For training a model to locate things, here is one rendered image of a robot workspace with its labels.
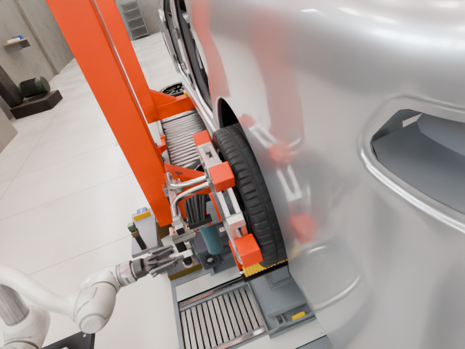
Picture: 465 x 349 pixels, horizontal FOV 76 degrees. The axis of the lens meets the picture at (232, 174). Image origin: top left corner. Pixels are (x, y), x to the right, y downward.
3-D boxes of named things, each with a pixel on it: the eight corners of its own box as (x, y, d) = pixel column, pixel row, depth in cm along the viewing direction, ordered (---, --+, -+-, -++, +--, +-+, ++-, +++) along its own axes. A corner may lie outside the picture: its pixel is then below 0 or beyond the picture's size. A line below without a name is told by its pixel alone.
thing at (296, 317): (331, 313, 162) (330, 302, 156) (270, 340, 158) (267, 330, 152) (290, 250, 203) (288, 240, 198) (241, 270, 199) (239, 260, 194)
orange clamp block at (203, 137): (213, 145, 140) (207, 129, 142) (197, 151, 139) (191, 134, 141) (214, 150, 147) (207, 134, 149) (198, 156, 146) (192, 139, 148)
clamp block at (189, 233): (196, 236, 116) (192, 226, 113) (174, 244, 115) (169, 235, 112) (194, 228, 121) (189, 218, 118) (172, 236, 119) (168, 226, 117)
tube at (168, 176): (211, 182, 131) (205, 162, 125) (169, 197, 129) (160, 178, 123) (203, 164, 146) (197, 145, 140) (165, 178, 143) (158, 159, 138)
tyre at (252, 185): (251, 84, 132) (257, 169, 186) (201, 101, 129) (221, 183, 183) (330, 206, 95) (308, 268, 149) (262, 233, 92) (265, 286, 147)
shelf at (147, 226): (159, 248, 186) (157, 245, 184) (133, 258, 184) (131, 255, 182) (155, 209, 221) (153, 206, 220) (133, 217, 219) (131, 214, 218)
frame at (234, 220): (263, 282, 130) (234, 184, 100) (249, 289, 129) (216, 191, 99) (229, 210, 175) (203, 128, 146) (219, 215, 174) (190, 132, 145)
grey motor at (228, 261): (268, 263, 199) (259, 226, 180) (209, 287, 194) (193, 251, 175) (259, 245, 214) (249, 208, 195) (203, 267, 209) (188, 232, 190)
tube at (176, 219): (223, 208, 114) (215, 186, 109) (175, 226, 112) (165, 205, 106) (212, 185, 129) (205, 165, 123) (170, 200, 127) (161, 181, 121)
